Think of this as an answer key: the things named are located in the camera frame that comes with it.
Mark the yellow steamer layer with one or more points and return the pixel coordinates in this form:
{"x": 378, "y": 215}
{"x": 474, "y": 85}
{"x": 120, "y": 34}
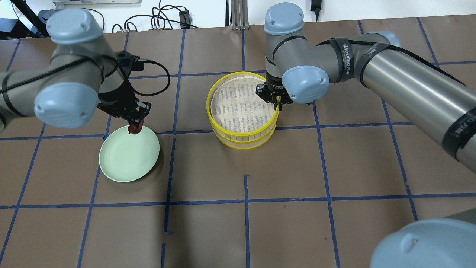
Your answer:
{"x": 244, "y": 141}
{"x": 234, "y": 108}

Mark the brown bun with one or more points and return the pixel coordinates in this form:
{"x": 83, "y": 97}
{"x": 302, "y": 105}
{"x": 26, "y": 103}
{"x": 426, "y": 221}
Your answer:
{"x": 134, "y": 129}

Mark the black power adapter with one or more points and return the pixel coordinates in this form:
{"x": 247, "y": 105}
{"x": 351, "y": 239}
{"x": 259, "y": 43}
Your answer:
{"x": 185, "y": 20}

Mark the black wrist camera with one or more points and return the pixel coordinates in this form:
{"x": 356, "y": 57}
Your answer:
{"x": 129, "y": 62}

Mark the light green plate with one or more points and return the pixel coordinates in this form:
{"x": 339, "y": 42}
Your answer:
{"x": 126, "y": 157}

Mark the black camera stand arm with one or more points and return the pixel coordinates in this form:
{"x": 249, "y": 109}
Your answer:
{"x": 29, "y": 14}

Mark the aluminium frame post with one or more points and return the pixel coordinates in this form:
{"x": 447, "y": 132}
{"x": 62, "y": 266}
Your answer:
{"x": 239, "y": 15}

